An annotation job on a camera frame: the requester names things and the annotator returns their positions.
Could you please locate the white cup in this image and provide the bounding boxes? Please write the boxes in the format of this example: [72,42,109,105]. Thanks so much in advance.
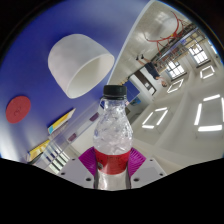
[47,33,115,99]

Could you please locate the ceiling lights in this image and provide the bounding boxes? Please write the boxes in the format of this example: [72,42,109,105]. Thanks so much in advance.
[141,64,224,133]

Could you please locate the blue red-legged tennis table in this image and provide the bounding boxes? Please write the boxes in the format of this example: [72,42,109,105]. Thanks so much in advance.
[145,11,198,51]

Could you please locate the blue folded tables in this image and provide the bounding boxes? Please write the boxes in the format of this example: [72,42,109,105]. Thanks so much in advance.
[124,80,142,107]

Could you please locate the shelf unit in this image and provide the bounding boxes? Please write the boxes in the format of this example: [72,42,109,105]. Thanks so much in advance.
[156,29,208,68]

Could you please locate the clear red-labelled drink bottle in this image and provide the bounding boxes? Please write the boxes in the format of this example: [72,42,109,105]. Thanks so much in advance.
[92,84,134,191]

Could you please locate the dark brown door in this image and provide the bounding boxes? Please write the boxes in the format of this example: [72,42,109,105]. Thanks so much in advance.
[128,69,157,96]

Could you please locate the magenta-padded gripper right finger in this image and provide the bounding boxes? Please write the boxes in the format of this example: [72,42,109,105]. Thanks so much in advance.
[124,147,167,190]

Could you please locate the blue and yellow book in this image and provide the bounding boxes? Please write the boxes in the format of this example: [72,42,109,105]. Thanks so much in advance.
[47,107,77,136]

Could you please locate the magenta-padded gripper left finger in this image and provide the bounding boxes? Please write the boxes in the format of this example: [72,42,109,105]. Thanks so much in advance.
[56,146,98,190]

